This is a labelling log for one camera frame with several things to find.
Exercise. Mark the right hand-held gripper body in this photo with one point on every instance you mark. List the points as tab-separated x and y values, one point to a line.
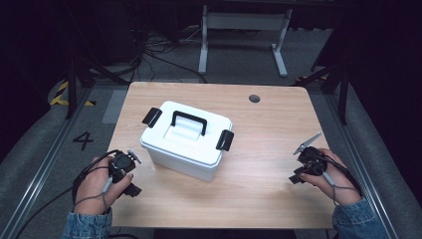
312	162

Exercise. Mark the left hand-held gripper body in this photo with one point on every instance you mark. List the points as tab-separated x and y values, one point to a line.
122	163

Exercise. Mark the white plastic storage box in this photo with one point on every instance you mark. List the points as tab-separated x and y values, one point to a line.
185	151

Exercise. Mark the person's right hand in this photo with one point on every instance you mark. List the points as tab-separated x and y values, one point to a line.
341	186

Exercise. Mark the person's left hand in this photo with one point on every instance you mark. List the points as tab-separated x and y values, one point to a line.
93	189

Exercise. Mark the black metal stand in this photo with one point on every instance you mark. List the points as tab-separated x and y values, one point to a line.
71	86
343	96

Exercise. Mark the round grey table grommet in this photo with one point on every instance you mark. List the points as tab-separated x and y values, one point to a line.
254	98

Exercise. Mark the aluminium floor rail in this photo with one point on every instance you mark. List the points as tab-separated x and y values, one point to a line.
361	159
43	166

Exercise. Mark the white metal desk frame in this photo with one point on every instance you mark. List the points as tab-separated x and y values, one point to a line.
245	20

